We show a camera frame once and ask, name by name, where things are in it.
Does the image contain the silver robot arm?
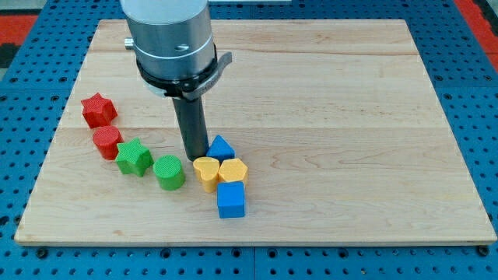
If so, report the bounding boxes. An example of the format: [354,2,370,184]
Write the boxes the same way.
[120,0,217,96]

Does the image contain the green star block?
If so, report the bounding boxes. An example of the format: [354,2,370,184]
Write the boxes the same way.
[114,138,154,177]

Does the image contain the red star block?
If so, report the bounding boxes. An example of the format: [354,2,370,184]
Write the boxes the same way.
[81,93,117,128]

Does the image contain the blue triangle block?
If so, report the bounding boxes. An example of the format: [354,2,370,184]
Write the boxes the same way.
[206,135,236,163]

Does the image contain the yellow hexagon block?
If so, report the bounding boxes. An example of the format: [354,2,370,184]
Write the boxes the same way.
[219,158,248,184]

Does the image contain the yellow heart block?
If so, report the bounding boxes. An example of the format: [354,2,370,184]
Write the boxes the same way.
[193,156,220,193]

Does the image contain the blue cube block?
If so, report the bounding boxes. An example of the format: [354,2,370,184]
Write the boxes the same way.
[217,181,245,219]

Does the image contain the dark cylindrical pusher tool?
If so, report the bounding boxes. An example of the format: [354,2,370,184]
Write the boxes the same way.
[173,98,209,161]

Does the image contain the black clamp with grey lever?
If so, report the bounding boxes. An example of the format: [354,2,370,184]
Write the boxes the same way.
[136,51,233,101]

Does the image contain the green cylinder block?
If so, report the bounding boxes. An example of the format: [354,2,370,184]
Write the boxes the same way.
[153,155,185,191]

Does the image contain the wooden board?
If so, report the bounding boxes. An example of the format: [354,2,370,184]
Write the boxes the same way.
[15,19,496,247]

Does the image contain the red cylinder block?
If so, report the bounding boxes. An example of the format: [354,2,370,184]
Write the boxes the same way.
[93,125,124,160]

